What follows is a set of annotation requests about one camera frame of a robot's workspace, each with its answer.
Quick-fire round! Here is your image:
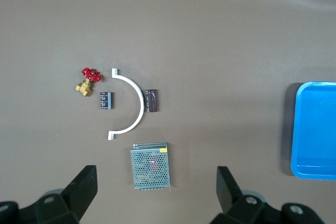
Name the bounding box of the tall brown electrolytic capacitor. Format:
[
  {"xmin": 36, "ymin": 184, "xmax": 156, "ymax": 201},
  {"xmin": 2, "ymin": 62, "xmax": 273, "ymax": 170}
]
[{"xmin": 144, "ymin": 89, "xmax": 160, "ymax": 113}]

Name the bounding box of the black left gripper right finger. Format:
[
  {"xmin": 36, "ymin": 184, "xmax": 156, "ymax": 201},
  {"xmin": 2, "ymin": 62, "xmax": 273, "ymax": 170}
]
[{"xmin": 209, "ymin": 165, "xmax": 326, "ymax": 224}]

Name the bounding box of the perforated metal power supply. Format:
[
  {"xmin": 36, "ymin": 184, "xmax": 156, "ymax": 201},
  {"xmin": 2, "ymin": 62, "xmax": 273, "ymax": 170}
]
[{"xmin": 130, "ymin": 142, "xmax": 172, "ymax": 193}]

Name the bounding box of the white curved plastic bracket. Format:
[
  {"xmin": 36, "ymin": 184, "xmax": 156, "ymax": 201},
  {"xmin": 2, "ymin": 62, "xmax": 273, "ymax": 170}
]
[{"xmin": 107, "ymin": 68, "xmax": 145, "ymax": 141}]

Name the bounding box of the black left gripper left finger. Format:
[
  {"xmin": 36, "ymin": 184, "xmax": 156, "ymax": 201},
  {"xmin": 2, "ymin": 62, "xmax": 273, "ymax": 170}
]
[{"xmin": 0, "ymin": 165, "xmax": 99, "ymax": 224}]

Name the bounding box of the short black electrolytic capacitor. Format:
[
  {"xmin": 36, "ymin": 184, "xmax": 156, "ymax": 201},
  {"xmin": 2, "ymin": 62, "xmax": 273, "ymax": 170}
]
[{"xmin": 99, "ymin": 91, "xmax": 114, "ymax": 110}]

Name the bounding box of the blue plastic tray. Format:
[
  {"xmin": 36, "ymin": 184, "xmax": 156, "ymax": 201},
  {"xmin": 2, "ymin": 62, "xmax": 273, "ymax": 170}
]
[{"xmin": 290, "ymin": 81, "xmax": 336, "ymax": 180}]

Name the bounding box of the brown table mat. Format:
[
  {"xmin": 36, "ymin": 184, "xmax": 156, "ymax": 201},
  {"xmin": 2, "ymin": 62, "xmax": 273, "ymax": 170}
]
[{"xmin": 0, "ymin": 0, "xmax": 336, "ymax": 224}]

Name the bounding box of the brass valve red handwheel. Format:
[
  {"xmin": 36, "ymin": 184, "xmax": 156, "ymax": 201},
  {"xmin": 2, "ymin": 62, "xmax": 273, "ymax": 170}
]
[{"xmin": 75, "ymin": 67, "xmax": 102, "ymax": 97}]

